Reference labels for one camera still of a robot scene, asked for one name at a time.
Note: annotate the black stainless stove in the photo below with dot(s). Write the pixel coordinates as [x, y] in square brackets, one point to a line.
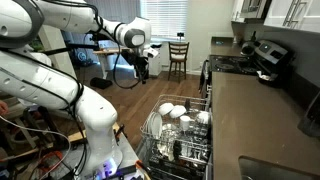
[269, 63]

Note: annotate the wire dishwasher rack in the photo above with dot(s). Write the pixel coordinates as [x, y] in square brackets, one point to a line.
[191, 148]

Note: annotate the white printed mug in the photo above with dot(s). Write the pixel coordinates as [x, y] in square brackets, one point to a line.
[184, 122]

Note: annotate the white bowl right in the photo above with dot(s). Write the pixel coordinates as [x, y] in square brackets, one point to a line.
[177, 111]

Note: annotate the wooden desk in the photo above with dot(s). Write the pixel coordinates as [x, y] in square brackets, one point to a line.
[106, 59]

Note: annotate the kitchen sink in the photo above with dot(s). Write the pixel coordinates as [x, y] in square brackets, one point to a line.
[255, 169]

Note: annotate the white upper cabinets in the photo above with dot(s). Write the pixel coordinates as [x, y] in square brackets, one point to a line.
[300, 15]

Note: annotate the white plate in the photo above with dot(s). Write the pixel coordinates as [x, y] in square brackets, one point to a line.
[156, 125]
[150, 121]

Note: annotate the wooden bar chair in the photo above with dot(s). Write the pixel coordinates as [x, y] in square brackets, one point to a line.
[178, 55]

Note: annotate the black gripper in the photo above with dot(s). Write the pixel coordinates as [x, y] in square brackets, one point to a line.
[139, 64]

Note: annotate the white bowl left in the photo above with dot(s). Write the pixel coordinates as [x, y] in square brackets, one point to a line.
[165, 108]

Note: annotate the white bowl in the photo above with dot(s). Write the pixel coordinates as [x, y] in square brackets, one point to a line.
[177, 111]
[165, 108]

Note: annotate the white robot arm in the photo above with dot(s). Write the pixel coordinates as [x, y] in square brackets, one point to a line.
[25, 75]

